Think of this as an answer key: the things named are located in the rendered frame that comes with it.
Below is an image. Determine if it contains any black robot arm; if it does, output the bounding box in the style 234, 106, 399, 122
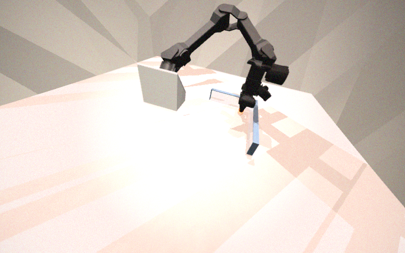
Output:
159, 3, 289, 102

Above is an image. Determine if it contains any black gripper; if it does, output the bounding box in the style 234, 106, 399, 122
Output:
238, 77, 262, 112

